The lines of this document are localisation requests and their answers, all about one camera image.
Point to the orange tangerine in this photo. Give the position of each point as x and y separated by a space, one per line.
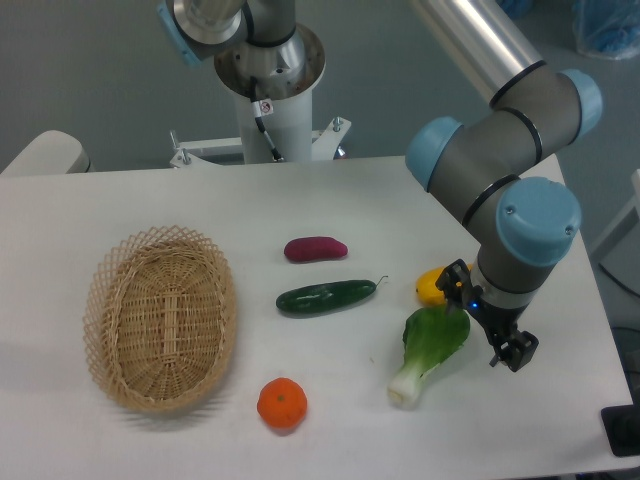
282 404

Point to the white chair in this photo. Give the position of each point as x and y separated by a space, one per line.
51 153

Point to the blue plastic bag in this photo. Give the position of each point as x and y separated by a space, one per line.
606 30

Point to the dark green cucumber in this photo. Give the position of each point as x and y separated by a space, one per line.
324 298

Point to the yellow bell pepper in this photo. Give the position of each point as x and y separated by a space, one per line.
427 292

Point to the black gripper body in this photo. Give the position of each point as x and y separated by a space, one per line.
494 312

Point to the purple sweet potato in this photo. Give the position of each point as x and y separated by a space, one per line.
316 248

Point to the black device at edge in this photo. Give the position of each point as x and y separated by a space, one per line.
621 425

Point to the green bok choy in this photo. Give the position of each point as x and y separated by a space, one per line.
431 336

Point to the woven wicker basket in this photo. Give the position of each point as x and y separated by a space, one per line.
160 320

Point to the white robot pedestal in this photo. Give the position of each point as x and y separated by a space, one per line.
272 91

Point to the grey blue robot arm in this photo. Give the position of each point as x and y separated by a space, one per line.
524 226

